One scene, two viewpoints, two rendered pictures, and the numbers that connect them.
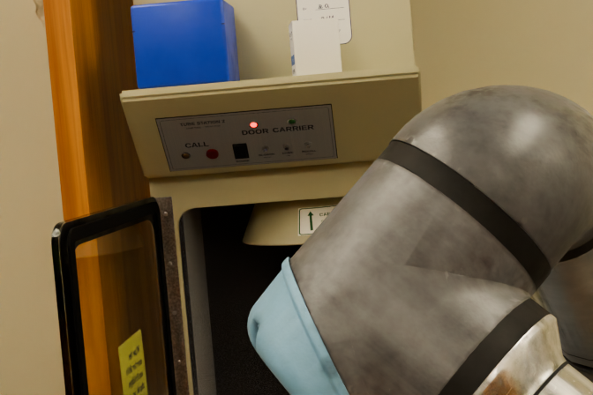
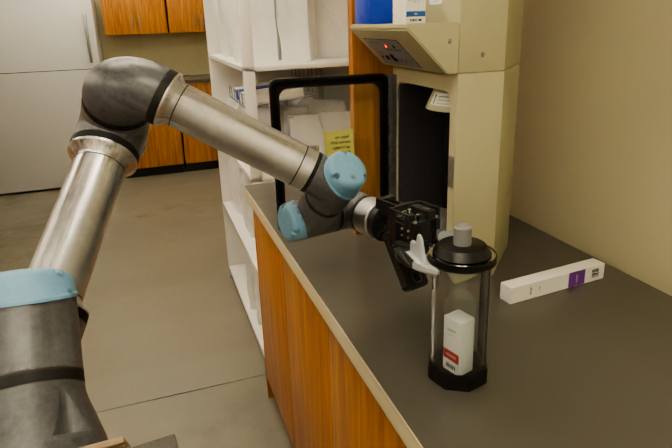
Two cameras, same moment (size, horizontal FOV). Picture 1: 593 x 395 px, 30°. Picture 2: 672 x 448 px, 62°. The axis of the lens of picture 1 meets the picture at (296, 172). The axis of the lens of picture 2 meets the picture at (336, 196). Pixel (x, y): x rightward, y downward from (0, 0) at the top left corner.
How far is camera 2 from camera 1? 1.27 m
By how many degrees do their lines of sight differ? 68
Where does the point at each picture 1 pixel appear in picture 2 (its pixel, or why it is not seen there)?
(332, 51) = (403, 11)
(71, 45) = (351, 1)
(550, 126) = (96, 74)
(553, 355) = (86, 148)
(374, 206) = not seen: hidden behind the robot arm
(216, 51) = (368, 9)
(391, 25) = not seen: outside the picture
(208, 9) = not seen: outside the picture
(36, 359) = not seen: hidden behind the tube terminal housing
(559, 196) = (90, 98)
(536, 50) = not seen: outside the picture
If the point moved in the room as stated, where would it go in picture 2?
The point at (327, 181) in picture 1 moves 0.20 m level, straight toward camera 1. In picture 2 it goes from (431, 79) to (348, 85)
